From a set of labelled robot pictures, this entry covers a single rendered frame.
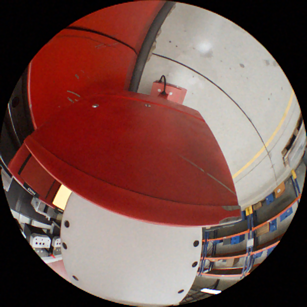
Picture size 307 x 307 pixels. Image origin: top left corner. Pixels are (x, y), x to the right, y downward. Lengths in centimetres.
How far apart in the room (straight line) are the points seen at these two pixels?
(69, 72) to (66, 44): 8
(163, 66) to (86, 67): 61
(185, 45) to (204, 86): 38
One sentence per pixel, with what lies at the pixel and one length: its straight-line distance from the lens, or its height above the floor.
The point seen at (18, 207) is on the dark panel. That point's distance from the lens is 116.
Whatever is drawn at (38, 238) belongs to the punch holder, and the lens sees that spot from 59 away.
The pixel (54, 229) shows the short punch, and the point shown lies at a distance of 71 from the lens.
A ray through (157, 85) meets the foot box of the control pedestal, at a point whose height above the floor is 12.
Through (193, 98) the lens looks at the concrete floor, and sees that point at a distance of 84.
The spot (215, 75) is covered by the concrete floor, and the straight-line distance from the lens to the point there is 89.
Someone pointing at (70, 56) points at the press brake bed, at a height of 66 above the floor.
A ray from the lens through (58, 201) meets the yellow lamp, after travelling 15.
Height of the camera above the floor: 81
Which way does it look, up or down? 46 degrees down
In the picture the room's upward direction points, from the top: 165 degrees counter-clockwise
